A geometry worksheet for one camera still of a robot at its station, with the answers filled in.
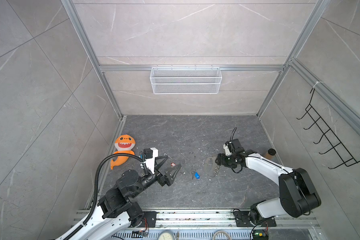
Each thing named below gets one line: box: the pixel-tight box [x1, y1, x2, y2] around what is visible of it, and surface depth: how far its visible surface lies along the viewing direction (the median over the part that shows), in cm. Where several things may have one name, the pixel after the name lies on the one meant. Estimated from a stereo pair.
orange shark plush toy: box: [110, 134, 136, 170], surface depth 95 cm
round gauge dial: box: [158, 230, 175, 240], surface depth 67 cm
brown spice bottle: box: [264, 148, 277, 161], surface depth 90 cm
